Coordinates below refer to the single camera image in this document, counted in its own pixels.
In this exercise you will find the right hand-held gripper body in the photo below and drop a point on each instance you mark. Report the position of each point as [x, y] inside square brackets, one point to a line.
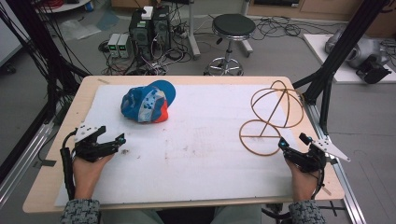
[311, 161]

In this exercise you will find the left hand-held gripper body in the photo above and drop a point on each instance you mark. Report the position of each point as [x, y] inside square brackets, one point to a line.
[85, 148]

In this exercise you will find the blue and orange cap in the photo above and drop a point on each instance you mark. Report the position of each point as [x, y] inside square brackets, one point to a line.
[143, 102]

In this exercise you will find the person's right hand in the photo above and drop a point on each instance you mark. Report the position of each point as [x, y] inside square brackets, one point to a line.
[303, 185]

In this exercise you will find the person's grey trousers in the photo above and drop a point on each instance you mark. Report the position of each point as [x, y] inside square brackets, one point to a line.
[130, 217]

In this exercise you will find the white foam mat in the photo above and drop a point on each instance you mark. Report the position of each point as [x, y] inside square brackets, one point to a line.
[193, 149]

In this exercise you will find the grey power supply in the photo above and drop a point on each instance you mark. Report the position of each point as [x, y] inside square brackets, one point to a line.
[124, 46]
[113, 45]

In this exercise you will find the white board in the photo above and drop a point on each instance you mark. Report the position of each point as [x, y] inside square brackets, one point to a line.
[317, 46]

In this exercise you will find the black computer tower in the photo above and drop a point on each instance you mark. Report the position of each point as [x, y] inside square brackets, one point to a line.
[161, 28]
[141, 37]

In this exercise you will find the grey and black machine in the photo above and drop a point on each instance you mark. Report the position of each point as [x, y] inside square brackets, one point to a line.
[364, 51]

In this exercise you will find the white box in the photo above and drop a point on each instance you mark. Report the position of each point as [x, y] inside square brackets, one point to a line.
[147, 13]

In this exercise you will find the white round table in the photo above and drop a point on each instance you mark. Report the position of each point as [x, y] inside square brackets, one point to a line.
[65, 6]

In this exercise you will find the black round stool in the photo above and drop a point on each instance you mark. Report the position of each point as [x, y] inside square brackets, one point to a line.
[233, 25]

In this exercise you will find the grey stand leg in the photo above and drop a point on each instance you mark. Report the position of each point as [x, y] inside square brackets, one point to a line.
[193, 34]

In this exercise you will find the aluminium rail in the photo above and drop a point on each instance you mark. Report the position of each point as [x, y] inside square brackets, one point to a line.
[345, 186]
[25, 161]

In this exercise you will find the black frame post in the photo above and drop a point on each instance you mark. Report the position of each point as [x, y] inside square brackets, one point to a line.
[345, 43]
[40, 40]

